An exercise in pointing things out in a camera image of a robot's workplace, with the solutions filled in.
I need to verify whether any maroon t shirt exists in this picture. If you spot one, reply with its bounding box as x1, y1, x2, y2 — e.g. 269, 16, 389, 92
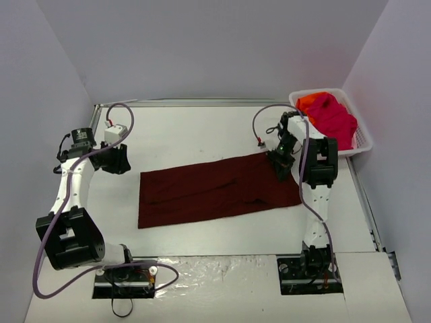
137, 153, 301, 229

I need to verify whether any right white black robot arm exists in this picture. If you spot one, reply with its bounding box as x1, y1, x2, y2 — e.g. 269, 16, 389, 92
267, 112, 338, 278

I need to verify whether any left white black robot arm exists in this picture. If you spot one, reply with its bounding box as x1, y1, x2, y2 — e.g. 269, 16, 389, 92
36, 124, 136, 281

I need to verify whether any orange t shirt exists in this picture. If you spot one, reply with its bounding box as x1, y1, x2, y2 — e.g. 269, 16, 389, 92
295, 92, 328, 125

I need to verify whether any pink t shirt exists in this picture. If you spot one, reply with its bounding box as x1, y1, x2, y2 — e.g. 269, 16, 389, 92
307, 92, 358, 151

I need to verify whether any white plastic basket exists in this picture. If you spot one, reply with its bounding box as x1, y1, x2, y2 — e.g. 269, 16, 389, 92
289, 88, 373, 157

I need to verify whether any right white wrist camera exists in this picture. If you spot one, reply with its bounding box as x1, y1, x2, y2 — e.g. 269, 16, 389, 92
258, 139, 277, 151

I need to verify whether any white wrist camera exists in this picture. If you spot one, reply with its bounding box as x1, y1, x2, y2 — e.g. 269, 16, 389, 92
104, 124, 128, 145
258, 139, 277, 151

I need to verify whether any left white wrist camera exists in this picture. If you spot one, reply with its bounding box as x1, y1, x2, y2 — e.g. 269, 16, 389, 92
104, 124, 128, 145

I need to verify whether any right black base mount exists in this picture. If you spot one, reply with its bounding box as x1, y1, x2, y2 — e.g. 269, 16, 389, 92
277, 255, 343, 295

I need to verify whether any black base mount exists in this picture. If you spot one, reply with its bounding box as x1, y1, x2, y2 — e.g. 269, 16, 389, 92
277, 255, 343, 295
92, 259, 157, 299

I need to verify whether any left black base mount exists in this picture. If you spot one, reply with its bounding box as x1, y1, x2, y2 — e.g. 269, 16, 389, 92
92, 259, 157, 299

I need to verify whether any thin black cable loop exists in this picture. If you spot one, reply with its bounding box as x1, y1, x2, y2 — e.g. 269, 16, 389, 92
110, 297, 135, 318

